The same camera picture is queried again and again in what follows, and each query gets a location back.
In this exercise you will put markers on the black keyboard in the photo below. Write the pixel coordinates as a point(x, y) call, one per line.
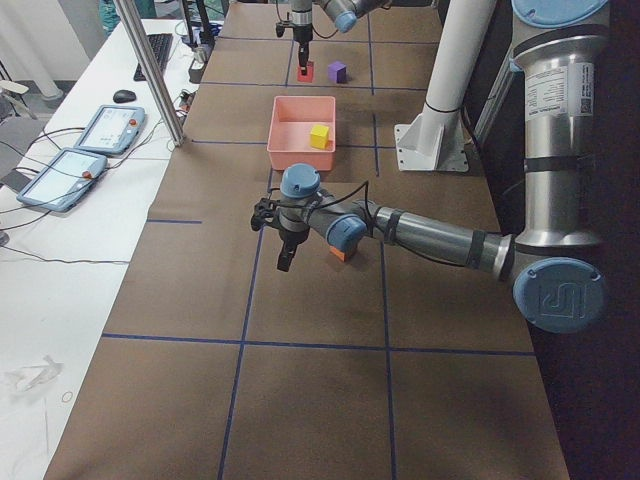
point(161, 45)

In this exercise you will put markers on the purple foam block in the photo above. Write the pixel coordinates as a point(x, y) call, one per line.
point(337, 72)

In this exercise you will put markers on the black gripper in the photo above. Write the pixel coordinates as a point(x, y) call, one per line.
point(302, 35)
point(291, 238)

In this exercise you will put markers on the aluminium frame post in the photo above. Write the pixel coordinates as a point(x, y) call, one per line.
point(132, 23)

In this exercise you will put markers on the teach pendant tablet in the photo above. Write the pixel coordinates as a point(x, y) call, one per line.
point(62, 183)
point(112, 130)

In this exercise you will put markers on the orange foam block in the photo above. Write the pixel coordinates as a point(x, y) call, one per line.
point(343, 256)

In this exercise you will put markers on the black computer mouse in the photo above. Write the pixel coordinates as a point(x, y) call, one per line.
point(124, 96)

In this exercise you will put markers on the pink plastic bin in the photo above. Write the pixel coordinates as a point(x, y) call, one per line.
point(291, 122)

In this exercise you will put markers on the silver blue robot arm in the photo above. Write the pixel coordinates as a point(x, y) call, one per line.
point(342, 13)
point(544, 242)

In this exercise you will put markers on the yellow foam block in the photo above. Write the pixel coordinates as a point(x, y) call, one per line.
point(319, 136)

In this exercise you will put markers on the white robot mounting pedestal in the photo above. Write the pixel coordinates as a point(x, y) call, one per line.
point(434, 140)

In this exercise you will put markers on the crumpled clear plastic wrap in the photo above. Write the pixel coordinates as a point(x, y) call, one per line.
point(29, 378)

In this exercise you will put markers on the red foam block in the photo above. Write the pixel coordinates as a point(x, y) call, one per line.
point(305, 74)

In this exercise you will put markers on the near teach pendant tablet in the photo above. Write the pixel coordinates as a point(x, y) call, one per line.
point(62, 183)

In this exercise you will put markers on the brown paper table cover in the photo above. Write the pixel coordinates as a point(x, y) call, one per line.
point(215, 365)

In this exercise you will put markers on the far teach pendant tablet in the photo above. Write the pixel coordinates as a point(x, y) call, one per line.
point(112, 130)

